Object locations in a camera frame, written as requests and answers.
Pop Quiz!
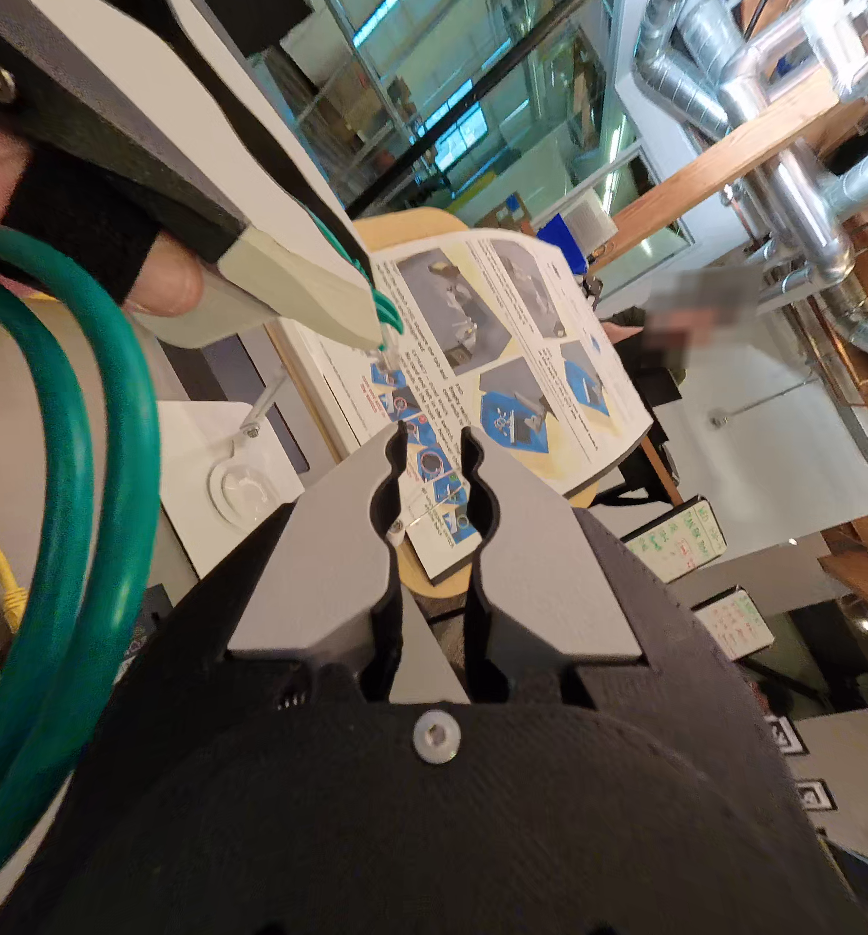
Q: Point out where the green ethernet cable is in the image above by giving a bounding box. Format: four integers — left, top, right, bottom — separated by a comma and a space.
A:
0, 208, 406, 898

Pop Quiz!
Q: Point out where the person's left hand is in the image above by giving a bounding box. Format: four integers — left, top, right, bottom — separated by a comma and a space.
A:
0, 117, 206, 318

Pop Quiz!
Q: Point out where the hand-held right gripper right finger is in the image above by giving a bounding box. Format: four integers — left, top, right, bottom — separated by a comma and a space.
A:
460, 426, 644, 704

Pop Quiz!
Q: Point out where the dark desk mat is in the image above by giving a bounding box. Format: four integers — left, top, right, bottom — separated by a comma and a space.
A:
158, 329, 312, 476

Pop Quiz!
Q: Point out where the brown standing desk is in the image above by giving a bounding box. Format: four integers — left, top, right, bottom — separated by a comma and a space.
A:
637, 433, 688, 507

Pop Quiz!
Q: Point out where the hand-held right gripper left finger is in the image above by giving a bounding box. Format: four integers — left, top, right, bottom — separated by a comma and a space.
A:
227, 420, 409, 704

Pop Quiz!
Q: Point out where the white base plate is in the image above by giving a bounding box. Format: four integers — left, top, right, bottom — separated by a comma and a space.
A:
155, 399, 308, 580

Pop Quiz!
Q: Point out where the black network switch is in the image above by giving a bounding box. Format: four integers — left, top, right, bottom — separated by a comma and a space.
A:
123, 583, 174, 662

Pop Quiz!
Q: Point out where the silver ceiling air duct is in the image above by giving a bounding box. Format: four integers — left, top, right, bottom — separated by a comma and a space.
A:
635, 0, 868, 375

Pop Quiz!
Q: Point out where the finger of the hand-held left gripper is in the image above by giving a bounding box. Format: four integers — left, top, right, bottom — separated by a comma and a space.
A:
167, 0, 375, 286
28, 0, 389, 353

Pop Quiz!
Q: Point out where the whiteboard with green heading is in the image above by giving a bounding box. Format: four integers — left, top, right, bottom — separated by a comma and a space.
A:
619, 495, 729, 585

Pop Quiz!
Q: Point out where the clear plastic board support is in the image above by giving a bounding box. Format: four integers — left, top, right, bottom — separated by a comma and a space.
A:
206, 365, 294, 532

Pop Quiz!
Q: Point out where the whiteboard with written list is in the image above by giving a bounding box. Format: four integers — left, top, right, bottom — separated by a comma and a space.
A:
688, 586, 777, 663

